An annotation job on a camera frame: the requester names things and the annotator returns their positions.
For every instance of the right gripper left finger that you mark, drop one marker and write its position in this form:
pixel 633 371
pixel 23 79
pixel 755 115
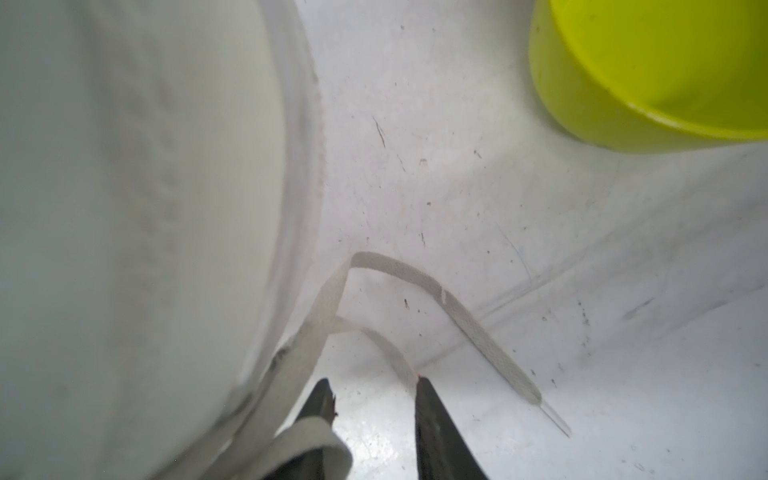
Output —
pixel 310 465

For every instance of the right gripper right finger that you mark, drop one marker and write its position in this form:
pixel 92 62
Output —
pixel 442 453

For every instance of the white sneaker with laces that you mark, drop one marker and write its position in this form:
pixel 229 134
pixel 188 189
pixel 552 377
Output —
pixel 161 169

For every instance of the lime green plastic bowl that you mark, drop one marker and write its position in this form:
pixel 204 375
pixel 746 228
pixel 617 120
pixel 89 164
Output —
pixel 652 76

